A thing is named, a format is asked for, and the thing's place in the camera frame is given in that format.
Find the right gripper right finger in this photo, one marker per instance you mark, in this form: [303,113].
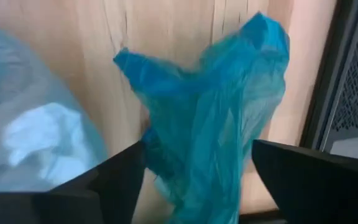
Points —
[322,186]

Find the trash bin with blue liner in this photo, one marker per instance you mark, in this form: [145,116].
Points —
[26,93]

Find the teal plastic trash bag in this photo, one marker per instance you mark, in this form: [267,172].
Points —
[213,124]

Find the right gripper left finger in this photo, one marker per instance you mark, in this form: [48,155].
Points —
[73,205]

